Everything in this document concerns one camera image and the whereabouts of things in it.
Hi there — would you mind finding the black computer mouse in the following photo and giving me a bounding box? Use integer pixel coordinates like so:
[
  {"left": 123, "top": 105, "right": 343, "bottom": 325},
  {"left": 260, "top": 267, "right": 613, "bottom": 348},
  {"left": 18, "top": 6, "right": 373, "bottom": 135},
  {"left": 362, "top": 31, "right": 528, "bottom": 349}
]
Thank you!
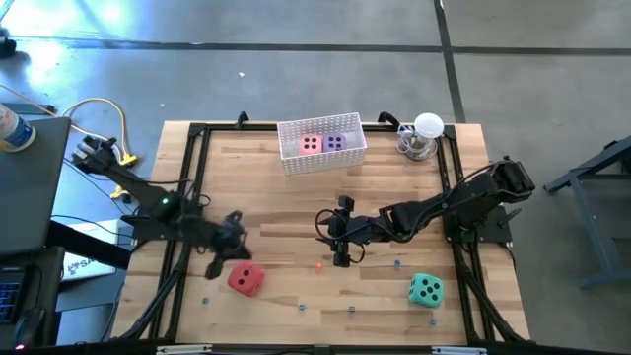
[{"left": 13, "top": 308, "right": 46, "bottom": 349}]

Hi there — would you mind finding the yellow cable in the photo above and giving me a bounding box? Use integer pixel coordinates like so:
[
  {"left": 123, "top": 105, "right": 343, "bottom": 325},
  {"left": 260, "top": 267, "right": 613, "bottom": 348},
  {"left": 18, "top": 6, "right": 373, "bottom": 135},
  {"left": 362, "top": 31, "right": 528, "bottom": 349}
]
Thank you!
[{"left": 0, "top": 83, "right": 140, "bottom": 201}]

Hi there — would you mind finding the large pink foam die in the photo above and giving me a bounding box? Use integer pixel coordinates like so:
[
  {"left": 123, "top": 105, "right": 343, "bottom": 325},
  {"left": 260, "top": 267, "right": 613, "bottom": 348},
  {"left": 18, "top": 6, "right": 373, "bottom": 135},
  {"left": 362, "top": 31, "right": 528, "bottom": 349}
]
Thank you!
[{"left": 298, "top": 133, "right": 323, "bottom": 157}]

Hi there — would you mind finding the white bracket bar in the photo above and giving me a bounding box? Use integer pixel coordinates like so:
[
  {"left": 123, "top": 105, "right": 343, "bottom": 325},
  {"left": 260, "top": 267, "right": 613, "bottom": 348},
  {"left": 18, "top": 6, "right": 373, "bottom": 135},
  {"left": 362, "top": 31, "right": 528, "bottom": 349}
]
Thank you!
[
  {"left": 432, "top": 346, "right": 487, "bottom": 355},
  {"left": 156, "top": 344, "right": 213, "bottom": 355}
]

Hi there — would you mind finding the white coiled cable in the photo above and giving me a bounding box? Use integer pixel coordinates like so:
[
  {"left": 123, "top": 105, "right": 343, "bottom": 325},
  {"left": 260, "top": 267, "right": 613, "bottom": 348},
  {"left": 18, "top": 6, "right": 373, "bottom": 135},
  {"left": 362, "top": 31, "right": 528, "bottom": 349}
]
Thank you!
[{"left": 396, "top": 123, "right": 419, "bottom": 155}]

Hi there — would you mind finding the black lower desk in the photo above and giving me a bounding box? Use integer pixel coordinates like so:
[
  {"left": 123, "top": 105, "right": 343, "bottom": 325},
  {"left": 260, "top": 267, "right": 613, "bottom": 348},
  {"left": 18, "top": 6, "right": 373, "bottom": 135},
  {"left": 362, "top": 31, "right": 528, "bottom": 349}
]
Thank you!
[{"left": 0, "top": 245, "right": 68, "bottom": 349}]

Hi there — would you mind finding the black aluminium table frame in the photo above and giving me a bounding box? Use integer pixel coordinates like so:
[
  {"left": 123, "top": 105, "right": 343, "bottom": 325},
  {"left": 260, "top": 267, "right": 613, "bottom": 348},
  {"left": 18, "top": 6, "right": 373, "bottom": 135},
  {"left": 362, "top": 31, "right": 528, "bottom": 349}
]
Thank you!
[{"left": 110, "top": 110, "right": 531, "bottom": 346}]

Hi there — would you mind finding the white bottle blue label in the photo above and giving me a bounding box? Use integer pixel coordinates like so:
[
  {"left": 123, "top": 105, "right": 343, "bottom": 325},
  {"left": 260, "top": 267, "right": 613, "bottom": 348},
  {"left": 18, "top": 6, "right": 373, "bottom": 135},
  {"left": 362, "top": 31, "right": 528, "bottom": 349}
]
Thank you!
[{"left": 0, "top": 103, "right": 37, "bottom": 153}]

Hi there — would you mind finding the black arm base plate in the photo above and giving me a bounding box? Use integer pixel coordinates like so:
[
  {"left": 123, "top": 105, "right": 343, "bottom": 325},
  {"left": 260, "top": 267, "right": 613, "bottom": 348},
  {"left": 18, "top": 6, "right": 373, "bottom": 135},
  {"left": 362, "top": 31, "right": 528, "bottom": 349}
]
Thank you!
[
  {"left": 441, "top": 204, "right": 514, "bottom": 246},
  {"left": 120, "top": 202, "right": 201, "bottom": 243}
]

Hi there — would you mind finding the white printed box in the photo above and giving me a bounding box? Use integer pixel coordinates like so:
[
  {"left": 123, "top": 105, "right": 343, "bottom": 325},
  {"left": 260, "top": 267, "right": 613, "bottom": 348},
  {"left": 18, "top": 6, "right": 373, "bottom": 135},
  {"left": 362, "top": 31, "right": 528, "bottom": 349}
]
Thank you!
[{"left": 61, "top": 219, "right": 122, "bottom": 283}]

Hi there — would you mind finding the large green foam die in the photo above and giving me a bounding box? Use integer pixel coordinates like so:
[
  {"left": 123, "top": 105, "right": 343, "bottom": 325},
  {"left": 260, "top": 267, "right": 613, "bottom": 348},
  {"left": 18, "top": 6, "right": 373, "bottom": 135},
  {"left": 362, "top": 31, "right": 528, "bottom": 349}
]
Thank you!
[{"left": 407, "top": 272, "right": 445, "bottom": 310}]

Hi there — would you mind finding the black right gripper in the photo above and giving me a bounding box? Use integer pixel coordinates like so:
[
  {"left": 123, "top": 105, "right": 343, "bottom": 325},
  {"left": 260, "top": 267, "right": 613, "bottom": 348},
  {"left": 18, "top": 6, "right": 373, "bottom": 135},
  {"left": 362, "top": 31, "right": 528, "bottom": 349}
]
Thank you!
[{"left": 316, "top": 194, "right": 386, "bottom": 269}]

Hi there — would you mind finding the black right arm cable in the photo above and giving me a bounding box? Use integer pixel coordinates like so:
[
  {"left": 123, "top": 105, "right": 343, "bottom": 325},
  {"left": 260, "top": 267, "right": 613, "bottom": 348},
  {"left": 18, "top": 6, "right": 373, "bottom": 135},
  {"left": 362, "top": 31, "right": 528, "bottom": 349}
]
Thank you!
[{"left": 314, "top": 209, "right": 369, "bottom": 265}]

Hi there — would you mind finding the black desk support bar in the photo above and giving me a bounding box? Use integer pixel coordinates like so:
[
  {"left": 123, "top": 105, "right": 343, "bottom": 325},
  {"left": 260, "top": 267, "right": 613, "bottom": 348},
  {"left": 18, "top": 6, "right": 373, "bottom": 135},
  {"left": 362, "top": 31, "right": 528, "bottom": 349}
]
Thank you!
[{"left": 46, "top": 219, "right": 133, "bottom": 271}]

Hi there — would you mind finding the large purple foam die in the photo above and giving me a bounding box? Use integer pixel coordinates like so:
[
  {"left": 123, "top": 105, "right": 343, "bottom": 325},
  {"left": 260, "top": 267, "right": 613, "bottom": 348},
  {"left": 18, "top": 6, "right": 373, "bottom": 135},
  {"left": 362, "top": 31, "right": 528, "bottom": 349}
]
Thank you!
[{"left": 321, "top": 132, "right": 348, "bottom": 153}]

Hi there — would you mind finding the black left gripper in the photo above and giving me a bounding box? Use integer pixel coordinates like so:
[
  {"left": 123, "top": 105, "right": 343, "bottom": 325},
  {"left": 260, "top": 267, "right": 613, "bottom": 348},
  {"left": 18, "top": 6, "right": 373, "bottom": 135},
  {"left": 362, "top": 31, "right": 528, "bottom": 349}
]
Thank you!
[{"left": 203, "top": 209, "right": 254, "bottom": 282}]

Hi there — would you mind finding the large red foam die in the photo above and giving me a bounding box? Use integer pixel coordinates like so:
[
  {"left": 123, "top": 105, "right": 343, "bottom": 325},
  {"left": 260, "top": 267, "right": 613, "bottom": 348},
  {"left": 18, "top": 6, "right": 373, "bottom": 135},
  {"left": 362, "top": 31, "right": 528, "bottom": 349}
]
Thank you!
[{"left": 227, "top": 260, "right": 266, "bottom": 299}]

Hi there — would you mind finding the backlit black keyboard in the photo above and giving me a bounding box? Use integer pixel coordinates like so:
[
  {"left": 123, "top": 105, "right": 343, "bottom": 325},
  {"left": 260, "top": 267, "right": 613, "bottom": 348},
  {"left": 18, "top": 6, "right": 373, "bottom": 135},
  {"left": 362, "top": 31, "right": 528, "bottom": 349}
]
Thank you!
[{"left": 0, "top": 280, "right": 24, "bottom": 326}]

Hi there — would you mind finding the white perforated basket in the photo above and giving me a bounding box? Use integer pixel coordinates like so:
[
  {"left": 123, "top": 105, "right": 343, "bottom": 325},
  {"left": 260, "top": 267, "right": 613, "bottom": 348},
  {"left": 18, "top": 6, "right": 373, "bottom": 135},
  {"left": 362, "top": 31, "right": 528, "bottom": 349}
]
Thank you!
[{"left": 276, "top": 111, "right": 369, "bottom": 178}]

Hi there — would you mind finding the blue metal stand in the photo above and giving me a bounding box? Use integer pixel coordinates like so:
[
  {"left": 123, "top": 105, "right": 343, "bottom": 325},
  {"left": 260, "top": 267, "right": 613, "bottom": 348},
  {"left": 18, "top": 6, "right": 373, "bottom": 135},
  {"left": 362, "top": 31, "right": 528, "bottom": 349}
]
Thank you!
[{"left": 543, "top": 135, "right": 631, "bottom": 290}]

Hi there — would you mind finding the grey side desk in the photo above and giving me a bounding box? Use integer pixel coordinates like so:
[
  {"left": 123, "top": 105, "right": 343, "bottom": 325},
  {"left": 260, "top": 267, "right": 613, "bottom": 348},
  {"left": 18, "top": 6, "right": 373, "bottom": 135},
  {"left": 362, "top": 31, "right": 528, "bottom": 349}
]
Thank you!
[{"left": 0, "top": 116, "right": 73, "bottom": 256}]

